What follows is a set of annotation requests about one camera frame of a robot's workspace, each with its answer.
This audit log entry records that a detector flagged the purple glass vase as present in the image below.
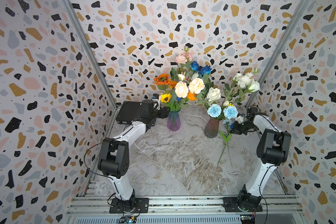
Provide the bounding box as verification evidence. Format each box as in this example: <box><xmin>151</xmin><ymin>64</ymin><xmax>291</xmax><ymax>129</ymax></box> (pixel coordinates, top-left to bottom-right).
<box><xmin>167</xmin><ymin>112</ymin><xmax>181</xmax><ymax>132</ymax></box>

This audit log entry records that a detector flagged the light blue carnation stem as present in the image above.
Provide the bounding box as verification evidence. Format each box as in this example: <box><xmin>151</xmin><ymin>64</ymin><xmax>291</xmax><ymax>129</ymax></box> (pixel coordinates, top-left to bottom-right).
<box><xmin>223</xmin><ymin>119</ymin><xmax>233</xmax><ymax>167</ymax></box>

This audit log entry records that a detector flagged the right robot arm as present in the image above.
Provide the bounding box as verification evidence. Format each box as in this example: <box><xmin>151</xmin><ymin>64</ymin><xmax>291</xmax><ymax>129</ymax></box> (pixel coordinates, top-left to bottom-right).
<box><xmin>230</xmin><ymin>107</ymin><xmax>291</xmax><ymax>211</ymax></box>

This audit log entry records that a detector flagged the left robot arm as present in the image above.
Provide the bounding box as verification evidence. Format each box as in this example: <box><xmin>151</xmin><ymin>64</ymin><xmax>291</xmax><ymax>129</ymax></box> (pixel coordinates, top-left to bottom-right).
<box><xmin>98</xmin><ymin>99</ymin><xmax>170</xmax><ymax>202</ymax></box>

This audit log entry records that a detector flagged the dark red glass vase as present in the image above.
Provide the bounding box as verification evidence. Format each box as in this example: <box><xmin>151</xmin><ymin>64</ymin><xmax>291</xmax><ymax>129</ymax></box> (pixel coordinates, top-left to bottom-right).
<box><xmin>204</xmin><ymin>118</ymin><xmax>220</xmax><ymax>138</ymax></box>

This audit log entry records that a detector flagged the yellow sunflower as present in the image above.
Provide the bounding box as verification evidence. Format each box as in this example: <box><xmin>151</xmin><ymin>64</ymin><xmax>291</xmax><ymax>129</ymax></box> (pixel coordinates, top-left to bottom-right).
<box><xmin>160</xmin><ymin>93</ymin><xmax>171</xmax><ymax>103</ymax></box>

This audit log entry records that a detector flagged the light blue carnation right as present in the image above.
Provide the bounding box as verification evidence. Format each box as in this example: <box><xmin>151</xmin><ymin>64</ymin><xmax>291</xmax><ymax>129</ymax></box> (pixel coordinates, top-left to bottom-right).
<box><xmin>223</xmin><ymin>105</ymin><xmax>238</xmax><ymax>119</ymax></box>

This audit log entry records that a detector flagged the light blue carnation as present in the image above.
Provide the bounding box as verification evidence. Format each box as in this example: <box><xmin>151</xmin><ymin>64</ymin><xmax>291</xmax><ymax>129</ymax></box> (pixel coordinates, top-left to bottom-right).
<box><xmin>223</xmin><ymin>105</ymin><xmax>238</xmax><ymax>119</ymax></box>
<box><xmin>207</xmin><ymin>104</ymin><xmax>222</xmax><ymax>118</ymax></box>

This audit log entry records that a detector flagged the cream rose left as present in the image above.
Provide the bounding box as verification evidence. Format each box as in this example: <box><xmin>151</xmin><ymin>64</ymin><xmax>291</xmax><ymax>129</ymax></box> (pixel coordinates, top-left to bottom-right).
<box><xmin>175</xmin><ymin>81</ymin><xmax>189</xmax><ymax>98</ymax></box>

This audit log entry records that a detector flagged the cream rose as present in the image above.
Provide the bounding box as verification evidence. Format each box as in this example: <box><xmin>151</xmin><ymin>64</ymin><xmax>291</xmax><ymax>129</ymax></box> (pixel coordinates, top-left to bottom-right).
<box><xmin>188</xmin><ymin>78</ymin><xmax>205</xmax><ymax>94</ymax></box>
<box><xmin>175</xmin><ymin>81</ymin><xmax>189</xmax><ymax>98</ymax></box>

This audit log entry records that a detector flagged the orange rose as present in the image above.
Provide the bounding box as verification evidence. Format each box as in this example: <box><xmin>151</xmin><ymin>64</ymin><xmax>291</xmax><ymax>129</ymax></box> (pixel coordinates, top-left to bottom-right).
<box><xmin>187</xmin><ymin>91</ymin><xmax>197</xmax><ymax>101</ymax></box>

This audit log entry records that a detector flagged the orange sunflower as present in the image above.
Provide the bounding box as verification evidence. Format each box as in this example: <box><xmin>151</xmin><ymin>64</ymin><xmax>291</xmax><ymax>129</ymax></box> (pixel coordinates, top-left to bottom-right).
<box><xmin>154</xmin><ymin>73</ymin><xmax>171</xmax><ymax>85</ymax></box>

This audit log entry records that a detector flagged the black box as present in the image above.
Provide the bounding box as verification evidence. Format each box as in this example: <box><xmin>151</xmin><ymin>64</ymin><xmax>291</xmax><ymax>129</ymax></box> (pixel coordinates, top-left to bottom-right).
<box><xmin>116</xmin><ymin>100</ymin><xmax>153</xmax><ymax>125</ymax></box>

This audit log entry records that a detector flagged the light blue carnation left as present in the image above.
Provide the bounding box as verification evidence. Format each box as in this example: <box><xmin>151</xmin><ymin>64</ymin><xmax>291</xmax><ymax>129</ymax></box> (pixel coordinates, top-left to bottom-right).
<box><xmin>207</xmin><ymin>104</ymin><xmax>222</xmax><ymax>118</ymax></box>

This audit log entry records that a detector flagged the cream rose right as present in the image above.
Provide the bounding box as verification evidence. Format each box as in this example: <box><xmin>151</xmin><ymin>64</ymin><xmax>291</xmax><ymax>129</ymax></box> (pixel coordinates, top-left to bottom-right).
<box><xmin>188</xmin><ymin>78</ymin><xmax>205</xmax><ymax>94</ymax></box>

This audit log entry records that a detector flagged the white rose cluster sprig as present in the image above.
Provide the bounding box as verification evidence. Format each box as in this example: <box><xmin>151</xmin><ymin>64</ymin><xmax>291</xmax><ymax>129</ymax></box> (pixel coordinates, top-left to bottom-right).
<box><xmin>224</xmin><ymin>68</ymin><xmax>260</xmax><ymax>104</ymax></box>

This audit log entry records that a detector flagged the white rose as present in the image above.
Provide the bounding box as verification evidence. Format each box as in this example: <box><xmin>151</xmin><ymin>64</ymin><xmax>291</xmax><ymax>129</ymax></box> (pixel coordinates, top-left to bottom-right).
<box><xmin>206</xmin><ymin>87</ymin><xmax>221</xmax><ymax>102</ymax></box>

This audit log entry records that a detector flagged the pink carnation sprig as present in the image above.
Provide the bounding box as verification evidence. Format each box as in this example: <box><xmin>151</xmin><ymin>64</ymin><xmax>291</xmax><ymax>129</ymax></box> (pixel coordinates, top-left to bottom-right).
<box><xmin>175</xmin><ymin>46</ymin><xmax>192</xmax><ymax>64</ymax></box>

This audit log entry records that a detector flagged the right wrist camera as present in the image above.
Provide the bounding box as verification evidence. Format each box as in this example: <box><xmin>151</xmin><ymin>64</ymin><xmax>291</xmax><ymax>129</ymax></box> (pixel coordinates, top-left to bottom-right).
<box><xmin>236</xmin><ymin>114</ymin><xmax>245</xmax><ymax>124</ymax></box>

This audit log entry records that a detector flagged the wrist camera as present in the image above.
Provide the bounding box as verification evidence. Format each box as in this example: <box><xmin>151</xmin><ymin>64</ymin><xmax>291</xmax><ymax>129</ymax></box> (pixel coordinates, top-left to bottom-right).
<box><xmin>236</xmin><ymin>114</ymin><xmax>245</xmax><ymax>124</ymax></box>
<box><xmin>152</xmin><ymin>93</ymin><xmax>160</xmax><ymax>110</ymax></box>

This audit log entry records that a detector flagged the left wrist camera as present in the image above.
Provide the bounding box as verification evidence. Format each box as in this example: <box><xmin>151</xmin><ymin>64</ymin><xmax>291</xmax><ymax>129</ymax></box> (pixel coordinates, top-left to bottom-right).
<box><xmin>152</xmin><ymin>93</ymin><xmax>160</xmax><ymax>110</ymax></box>

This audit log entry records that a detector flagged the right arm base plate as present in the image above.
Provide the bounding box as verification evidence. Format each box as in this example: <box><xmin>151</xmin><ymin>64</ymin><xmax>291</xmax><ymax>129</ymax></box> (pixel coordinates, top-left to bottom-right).
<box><xmin>223</xmin><ymin>196</ymin><xmax>263</xmax><ymax>212</ymax></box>

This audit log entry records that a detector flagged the aluminium rail frame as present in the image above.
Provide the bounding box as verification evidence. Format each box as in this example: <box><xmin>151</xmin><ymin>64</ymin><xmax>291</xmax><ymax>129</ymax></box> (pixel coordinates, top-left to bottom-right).
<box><xmin>64</xmin><ymin>179</ymin><xmax>306</xmax><ymax>224</ymax></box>

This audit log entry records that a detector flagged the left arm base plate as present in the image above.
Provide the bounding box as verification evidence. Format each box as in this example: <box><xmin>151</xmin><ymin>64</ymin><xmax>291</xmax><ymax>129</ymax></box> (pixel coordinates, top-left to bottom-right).
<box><xmin>109</xmin><ymin>197</ymin><xmax>149</xmax><ymax>214</ymax></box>

